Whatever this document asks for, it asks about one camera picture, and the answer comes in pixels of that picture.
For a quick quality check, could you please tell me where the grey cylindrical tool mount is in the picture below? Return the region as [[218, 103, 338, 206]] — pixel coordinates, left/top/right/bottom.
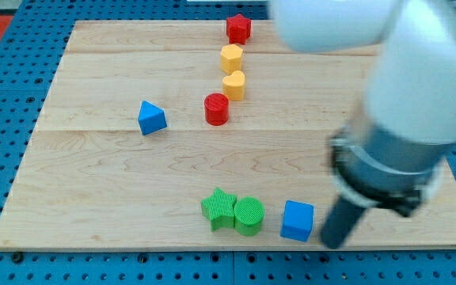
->
[[329, 104, 450, 217]]

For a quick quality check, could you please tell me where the dark cylindrical pusher stick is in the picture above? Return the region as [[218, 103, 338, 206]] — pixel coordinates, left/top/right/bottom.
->
[[320, 196, 367, 249]]

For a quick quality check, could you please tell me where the green cylinder block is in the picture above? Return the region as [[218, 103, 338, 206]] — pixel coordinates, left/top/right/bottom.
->
[[234, 196, 265, 237]]

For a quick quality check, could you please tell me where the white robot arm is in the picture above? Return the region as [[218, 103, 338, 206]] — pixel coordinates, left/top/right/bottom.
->
[[269, 0, 456, 249]]

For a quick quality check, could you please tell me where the green star block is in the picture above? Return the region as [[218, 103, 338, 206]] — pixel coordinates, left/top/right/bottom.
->
[[200, 188, 238, 231]]

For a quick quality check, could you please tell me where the red star block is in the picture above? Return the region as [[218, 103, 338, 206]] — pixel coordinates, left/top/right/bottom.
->
[[226, 13, 252, 45]]

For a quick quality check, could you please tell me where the blue cube block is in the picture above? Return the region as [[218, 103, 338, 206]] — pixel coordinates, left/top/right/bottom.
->
[[280, 200, 314, 242]]

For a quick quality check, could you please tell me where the yellow heart block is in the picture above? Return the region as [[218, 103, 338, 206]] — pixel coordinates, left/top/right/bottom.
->
[[222, 70, 245, 101]]

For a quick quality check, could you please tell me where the red cylinder block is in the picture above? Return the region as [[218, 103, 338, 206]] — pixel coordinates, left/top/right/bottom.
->
[[203, 93, 229, 126]]

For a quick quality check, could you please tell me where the yellow pentagon block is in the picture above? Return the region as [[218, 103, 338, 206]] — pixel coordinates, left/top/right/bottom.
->
[[220, 44, 243, 74]]

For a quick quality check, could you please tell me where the wooden board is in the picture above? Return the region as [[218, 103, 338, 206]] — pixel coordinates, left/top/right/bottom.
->
[[0, 19, 456, 253]]

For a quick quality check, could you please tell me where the blue triangle block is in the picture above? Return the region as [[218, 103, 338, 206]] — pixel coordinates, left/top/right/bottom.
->
[[138, 101, 167, 135]]

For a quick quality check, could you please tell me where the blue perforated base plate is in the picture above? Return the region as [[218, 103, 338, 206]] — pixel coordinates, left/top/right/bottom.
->
[[0, 0, 456, 284]]

